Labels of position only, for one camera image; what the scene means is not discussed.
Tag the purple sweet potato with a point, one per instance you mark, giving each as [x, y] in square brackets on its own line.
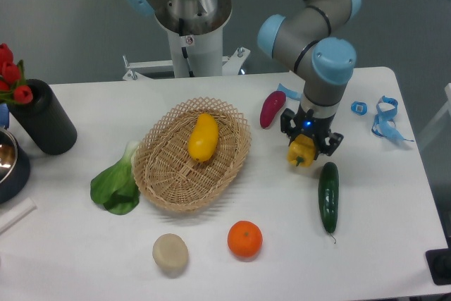
[271, 106]

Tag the yellow mango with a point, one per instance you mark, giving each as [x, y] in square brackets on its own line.
[204, 138]

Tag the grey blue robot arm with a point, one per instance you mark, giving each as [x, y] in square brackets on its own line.
[303, 44]

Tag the black cylindrical vase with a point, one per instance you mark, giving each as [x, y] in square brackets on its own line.
[45, 120]

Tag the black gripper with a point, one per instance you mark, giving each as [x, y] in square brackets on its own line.
[314, 122]

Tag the orange mandarin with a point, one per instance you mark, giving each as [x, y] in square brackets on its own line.
[245, 239]

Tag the small blue badge clip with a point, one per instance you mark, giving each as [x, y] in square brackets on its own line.
[359, 108]

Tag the beige round potato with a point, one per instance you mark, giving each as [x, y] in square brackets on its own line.
[170, 252]

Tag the green bok choy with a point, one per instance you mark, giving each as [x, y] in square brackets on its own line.
[115, 188]

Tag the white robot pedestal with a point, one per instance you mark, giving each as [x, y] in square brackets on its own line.
[195, 35]

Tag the dark metal bowl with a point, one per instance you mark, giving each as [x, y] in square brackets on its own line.
[15, 167]

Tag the woven wicker basket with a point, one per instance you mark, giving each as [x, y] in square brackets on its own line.
[169, 177]

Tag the yellow bell pepper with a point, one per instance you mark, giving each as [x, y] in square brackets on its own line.
[301, 151]

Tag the black device at table edge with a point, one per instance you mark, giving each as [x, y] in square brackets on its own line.
[439, 265]

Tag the green cucumber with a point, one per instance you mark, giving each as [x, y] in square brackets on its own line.
[328, 198]

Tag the red artificial tulips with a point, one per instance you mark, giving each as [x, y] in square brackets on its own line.
[14, 88]

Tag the white tube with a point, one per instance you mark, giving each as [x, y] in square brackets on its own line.
[9, 217]

